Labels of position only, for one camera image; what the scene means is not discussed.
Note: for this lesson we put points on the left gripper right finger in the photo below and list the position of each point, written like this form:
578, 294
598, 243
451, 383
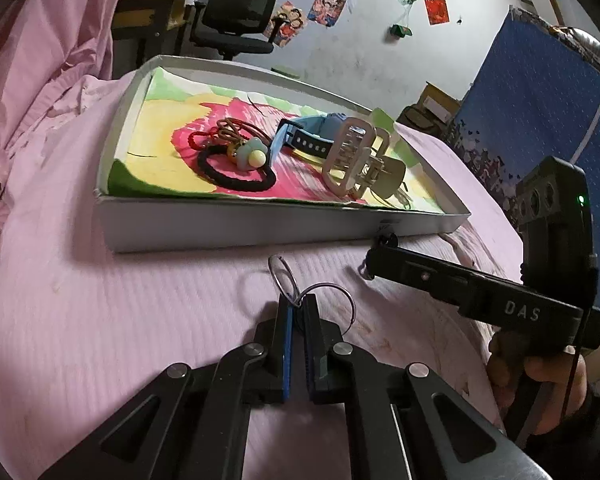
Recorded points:
403, 423

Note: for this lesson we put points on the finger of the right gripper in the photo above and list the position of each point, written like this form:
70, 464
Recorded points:
485, 298

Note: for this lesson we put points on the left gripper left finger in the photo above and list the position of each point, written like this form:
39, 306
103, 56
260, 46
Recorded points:
190, 423

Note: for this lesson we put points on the silver hoop rings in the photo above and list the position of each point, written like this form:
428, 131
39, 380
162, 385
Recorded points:
300, 284

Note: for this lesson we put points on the beige hair claw clip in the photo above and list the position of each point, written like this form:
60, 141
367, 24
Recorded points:
358, 162

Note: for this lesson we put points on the right hand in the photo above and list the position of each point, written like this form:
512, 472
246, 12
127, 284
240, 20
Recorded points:
534, 393

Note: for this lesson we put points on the blue patterned wardrobe cover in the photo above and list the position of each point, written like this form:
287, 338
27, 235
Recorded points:
535, 95

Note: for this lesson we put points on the pink bed sheet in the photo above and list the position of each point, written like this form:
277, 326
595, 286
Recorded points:
82, 329

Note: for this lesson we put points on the cardboard boxes in corner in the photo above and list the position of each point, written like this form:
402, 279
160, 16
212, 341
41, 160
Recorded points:
432, 113

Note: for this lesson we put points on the shallow grey cardboard tray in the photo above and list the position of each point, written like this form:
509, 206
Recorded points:
159, 224

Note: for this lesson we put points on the colourful cartoon towel liner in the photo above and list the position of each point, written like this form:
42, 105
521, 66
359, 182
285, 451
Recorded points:
184, 138

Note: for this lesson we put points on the green plastic stool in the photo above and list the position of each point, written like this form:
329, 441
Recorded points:
285, 71

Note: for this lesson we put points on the anime character poster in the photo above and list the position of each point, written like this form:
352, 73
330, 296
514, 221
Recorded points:
326, 12

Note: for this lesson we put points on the cartoon family poster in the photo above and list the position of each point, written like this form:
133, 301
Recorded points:
286, 23

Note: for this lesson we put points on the black office chair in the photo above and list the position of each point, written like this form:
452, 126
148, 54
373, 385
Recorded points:
227, 26

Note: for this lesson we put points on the wooden desk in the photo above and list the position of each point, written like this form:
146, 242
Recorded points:
142, 29

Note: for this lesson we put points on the pink curtain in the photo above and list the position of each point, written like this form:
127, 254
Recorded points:
46, 47

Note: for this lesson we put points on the red square wall paper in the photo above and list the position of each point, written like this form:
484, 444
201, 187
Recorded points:
437, 12

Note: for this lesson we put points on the green hanging wall holder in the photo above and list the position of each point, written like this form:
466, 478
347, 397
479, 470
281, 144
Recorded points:
400, 31

